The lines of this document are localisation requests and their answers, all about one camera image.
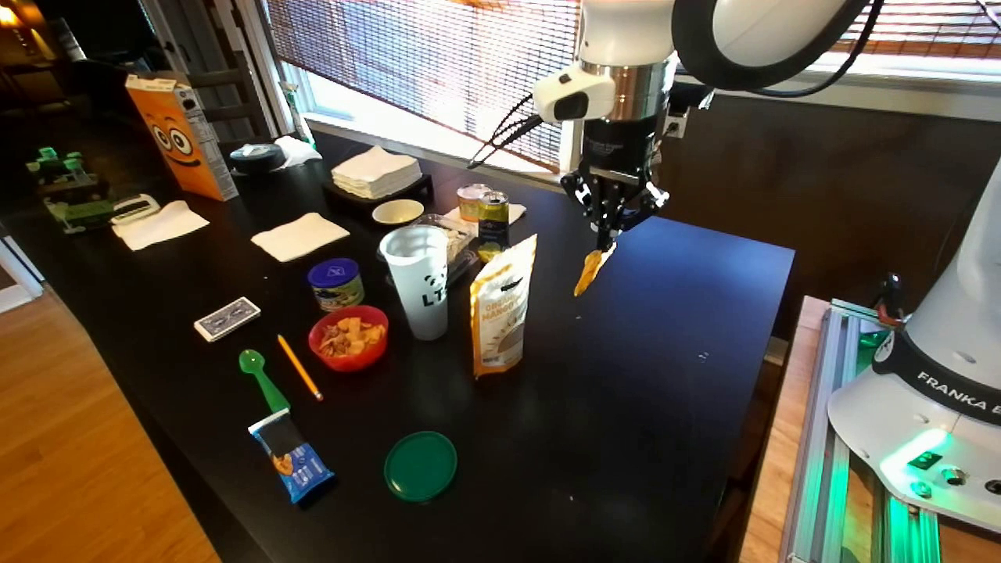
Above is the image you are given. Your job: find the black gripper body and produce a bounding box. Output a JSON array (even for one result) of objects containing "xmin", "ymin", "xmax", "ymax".
[{"xmin": 561, "ymin": 110, "xmax": 672, "ymax": 217}]

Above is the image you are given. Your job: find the yellow snack piece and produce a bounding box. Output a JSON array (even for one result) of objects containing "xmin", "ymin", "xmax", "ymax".
[{"xmin": 570, "ymin": 240, "xmax": 620, "ymax": 301}]

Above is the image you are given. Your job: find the white and yellow packet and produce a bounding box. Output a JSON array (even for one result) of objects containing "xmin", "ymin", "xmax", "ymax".
[{"xmin": 466, "ymin": 233, "xmax": 542, "ymax": 383}]

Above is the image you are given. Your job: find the blue snack packet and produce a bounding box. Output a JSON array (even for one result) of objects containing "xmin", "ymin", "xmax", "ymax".
[{"xmin": 245, "ymin": 408, "xmax": 338, "ymax": 510}]

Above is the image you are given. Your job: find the white paper napkin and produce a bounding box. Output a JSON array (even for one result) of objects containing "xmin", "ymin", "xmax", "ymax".
[
  {"xmin": 111, "ymin": 198, "xmax": 212, "ymax": 252},
  {"xmin": 434, "ymin": 198, "xmax": 530, "ymax": 238},
  {"xmin": 247, "ymin": 210, "xmax": 354, "ymax": 265}
]

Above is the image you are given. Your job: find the white paper cup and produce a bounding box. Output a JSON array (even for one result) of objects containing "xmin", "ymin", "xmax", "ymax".
[{"xmin": 376, "ymin": 221, "xmax": 453, "ymax": 344}]

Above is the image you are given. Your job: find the small white bowl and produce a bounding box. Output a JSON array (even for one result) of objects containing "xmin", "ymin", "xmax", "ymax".
[{"xmin": 369, "ymin": 198, "xmax": 430, "ymax": 227}]

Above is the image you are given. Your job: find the wide window blind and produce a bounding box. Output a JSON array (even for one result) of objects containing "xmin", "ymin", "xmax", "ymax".
[{"xmin": 264, "ymin": 0, "xmax": 582, "ymax": 174}]

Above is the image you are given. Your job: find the stack of white napkins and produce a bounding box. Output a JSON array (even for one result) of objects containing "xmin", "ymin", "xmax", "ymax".
[{"xmin": 329, "ymin": 143, "xmax": 427, "ymax": 204}]

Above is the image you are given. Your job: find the blue lid jar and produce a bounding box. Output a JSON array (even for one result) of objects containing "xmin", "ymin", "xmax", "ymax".
[{"xmin": 308, "ymin": 252, "xmax": 369, "ymax": 317}]

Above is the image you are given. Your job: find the red bowl with food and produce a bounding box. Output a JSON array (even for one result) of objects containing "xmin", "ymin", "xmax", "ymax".
[{"xmin": 308, "ymin": 303, "xmax": 391, "ymax": 376}]

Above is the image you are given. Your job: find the wooden mounting board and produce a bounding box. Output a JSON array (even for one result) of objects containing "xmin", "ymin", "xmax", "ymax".
[{"xmin": 737, "ymin": 295, "xmax": 1001, "ymax": 563}]

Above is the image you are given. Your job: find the green round lid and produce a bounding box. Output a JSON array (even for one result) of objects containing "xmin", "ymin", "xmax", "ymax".
[{"xmin": 378, "ymin": 429, "xmax": 459, "ymax": 507}]

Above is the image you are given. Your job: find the crumpled white cloth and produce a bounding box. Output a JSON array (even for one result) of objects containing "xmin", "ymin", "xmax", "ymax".
[{"xmin": 271, "ymin": 134, "xmax": 325, "ymax": 172}]

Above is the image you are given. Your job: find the yellow pencil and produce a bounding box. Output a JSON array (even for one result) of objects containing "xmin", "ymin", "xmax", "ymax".
[{"xmin": 274, "ymin": 331, "xmax": 325, "ymax": 403}]

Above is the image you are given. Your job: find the narrow window blind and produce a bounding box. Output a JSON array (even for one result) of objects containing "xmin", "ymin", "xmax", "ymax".
[{"xmin": 833, "ymin": 0, "xmax": 1001, "ymax": 58}]

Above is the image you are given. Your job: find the dark grey bowl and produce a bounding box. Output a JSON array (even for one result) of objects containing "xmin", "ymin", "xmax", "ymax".
[{"xmin": 225, "ymin": 140, "xmax": 290, "ymax": 178}]

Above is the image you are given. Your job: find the green plastic spoon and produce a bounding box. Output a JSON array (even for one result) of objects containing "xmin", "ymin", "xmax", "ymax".
[{"xmin": 234, "ymin": 348, "xmax": 290, "ymax": 416}]

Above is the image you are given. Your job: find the playing card deck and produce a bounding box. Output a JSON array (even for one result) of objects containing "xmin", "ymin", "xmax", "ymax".
[{"xmin": 190, "ymin": 295, "xmax": 264, "ymax": 344}]

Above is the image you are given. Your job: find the green plastic toy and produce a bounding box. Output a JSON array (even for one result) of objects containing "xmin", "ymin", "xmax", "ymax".
[{"xmin": 24, "ymin": 143, "xmax": 120, "ymax": 235}]

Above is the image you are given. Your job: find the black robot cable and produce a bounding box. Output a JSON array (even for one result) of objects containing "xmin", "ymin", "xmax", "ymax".
[{"xmin": 463, "ymin": 92, "xmax": 543, "ymax": 172}]

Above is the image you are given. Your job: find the aluminium rail frame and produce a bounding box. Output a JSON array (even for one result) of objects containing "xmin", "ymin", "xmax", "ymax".
[{"xmin": 784, "ymin": 295, "xmax": 948, "ymax": 563}]

